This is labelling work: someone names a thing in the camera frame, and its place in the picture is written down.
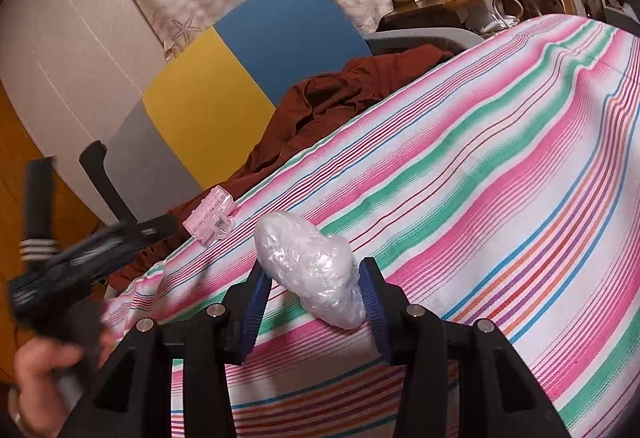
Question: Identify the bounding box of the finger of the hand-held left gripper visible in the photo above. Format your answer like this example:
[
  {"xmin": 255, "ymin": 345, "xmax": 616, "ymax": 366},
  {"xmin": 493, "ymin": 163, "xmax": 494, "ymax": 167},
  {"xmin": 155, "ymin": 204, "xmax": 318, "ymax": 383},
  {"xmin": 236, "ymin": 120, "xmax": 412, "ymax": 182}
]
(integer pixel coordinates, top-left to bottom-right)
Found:
[{"xmin": 132, "ymin": 215, "xmax": 180, "ymax": 241}]

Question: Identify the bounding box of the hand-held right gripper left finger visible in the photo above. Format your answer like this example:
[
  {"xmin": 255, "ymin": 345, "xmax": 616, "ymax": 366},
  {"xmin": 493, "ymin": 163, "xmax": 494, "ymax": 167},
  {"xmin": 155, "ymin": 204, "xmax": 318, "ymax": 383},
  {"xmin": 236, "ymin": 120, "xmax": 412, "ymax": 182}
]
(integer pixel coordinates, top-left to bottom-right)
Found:
[{"xmin": 65, "ymin": 261, "xmax": 273, "ymax": 438}]

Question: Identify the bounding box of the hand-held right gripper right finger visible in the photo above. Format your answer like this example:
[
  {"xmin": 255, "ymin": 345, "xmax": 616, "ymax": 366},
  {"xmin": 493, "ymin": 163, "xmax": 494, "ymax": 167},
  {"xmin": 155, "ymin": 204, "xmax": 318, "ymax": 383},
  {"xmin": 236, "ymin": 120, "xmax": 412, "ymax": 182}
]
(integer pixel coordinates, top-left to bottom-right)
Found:
[{"xmin": 357, "ymin": 257, "xmax": 571, "ymax": 438}]

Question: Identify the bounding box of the clear plastic wrap bundle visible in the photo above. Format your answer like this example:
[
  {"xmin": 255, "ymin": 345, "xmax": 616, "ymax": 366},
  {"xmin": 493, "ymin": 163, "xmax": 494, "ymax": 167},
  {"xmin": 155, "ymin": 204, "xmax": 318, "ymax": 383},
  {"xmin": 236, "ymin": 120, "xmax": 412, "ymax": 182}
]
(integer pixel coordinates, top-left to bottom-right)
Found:
[{"xmin": 255, "ymin": 212, "xmax": 366, "ymax": 330}]

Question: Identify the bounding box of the person's left hand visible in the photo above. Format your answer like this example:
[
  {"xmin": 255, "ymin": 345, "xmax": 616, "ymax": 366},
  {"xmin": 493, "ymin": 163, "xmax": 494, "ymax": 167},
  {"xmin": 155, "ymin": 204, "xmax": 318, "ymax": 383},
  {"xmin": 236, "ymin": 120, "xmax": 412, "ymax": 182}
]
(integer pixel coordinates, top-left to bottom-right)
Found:
[{"xmin": 14, "ymin": 330, "xmax": 117, "ymax": 436}]

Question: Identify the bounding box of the black cloth with white stripes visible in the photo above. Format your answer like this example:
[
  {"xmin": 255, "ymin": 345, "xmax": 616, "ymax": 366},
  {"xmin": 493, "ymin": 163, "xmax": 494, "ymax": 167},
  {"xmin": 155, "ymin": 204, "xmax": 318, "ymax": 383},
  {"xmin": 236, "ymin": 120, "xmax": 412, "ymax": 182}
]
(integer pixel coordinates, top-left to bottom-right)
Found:
[{"xmin": 19, "ymin": 157, "xmax": 55, "ymax": 264}]

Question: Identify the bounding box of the grey yellow blue chair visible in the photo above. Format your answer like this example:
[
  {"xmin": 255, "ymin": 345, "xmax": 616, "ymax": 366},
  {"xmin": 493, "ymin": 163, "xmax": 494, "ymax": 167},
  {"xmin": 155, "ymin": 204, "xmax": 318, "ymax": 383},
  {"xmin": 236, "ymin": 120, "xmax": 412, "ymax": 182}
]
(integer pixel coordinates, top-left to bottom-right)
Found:
[{"xmin": 102, "ymin": 0, "xmax": 483, "ymax": 224}]

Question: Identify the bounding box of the dark red cloth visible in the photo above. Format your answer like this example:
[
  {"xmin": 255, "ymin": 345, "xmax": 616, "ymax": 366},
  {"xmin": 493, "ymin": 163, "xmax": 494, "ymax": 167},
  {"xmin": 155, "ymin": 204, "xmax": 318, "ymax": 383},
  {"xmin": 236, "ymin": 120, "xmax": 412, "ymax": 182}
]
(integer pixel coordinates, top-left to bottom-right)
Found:
[{"xmin": 107, "ymin": 44, "xmax": 456, "ymax": 289}]

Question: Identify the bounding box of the white cable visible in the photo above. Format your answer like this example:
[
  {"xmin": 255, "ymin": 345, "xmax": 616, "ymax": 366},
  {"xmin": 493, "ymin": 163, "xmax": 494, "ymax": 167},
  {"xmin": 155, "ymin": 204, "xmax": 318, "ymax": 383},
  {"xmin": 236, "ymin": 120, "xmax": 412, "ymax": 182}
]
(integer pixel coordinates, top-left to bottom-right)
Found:
[{"xmin": 480, "ymin": 0, "xmax": 523, "ymax": 32}]

